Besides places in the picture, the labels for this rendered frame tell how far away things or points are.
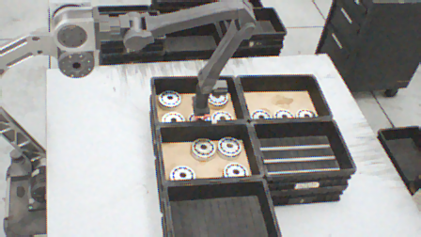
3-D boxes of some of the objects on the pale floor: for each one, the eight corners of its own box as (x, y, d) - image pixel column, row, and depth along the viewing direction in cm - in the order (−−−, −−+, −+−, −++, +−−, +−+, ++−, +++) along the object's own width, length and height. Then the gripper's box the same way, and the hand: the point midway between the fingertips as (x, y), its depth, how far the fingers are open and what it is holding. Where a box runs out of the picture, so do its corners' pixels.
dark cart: (331, 105, 364) (373, 2, 300) (309, 67, 394) (344, -35, 329) (399, 100, 379) (454, 1, 314) (374, 63, 408) (419, -35, 344)
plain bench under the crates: (69, 453, 198) (48, 410, 148) (58, 154, 303) (45, 69, 253) (408, 372, 236) (483, 316, 186) (298, 132, 341) (327, 54, 291)
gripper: (192, 86, 209) (189, 112, 220) (196, 103, 202) (193, 129, 214) (208, 86, 211) (204, 111, 222) (212, 102, 204) (208, 128, 215)
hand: (198, 118), depth 217 cm, fingers open, 5 cm apart
